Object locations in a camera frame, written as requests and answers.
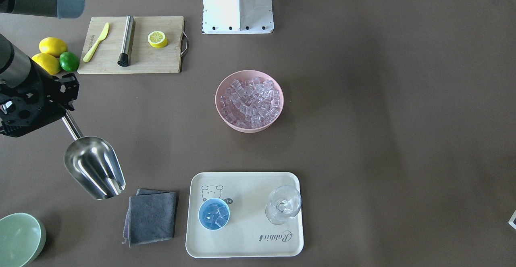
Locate steel muddler black tip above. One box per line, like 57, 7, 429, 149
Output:
117, 16, 135, 67

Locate lower yellow lemon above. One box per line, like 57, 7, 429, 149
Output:
31, 53, 62, 75

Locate ice cubes in cup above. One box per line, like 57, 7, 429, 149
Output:
202, 203, 229, 229

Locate green bowl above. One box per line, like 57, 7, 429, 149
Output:
0, 213, 46, 267

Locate clear wine glass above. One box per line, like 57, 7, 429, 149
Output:
265, 185, 302, 225

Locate stainless steel scoop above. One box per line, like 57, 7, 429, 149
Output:
62, 111, 126, 200

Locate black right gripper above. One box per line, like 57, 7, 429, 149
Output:
0, 63, 79, 137

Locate yellow lemon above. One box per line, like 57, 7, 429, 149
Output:
31, 53, 62, 75
38, 37, 68, 58

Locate half lemon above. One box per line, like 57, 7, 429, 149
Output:
147, 31, 168, 48

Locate grey folded cloth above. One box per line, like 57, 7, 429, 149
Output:
122, 188, 178, 248

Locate clear ice cubes pile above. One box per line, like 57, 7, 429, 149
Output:
220, 77, 281, 129

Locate light blue cup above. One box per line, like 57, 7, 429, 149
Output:
198, 198, 231, 231

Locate green lime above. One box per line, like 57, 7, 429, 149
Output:
59, 52, 80, 72

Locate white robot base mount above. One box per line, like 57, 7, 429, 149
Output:
202, 0, 275, 34

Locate yellow plastic knife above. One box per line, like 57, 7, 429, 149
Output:
83, 22, 110, 63

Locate bamboo cutting board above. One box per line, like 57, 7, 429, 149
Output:
77, 16, 188, 75

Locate cream rabbit tray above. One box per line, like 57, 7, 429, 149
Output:
185, 172, 304, 258

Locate upper yellow lemon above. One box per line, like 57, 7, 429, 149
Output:
38, 37, 68, 58

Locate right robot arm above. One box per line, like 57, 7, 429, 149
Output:
0, 0, 85, 140

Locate pink bowl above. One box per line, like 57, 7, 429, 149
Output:
215, 70, 284, 133

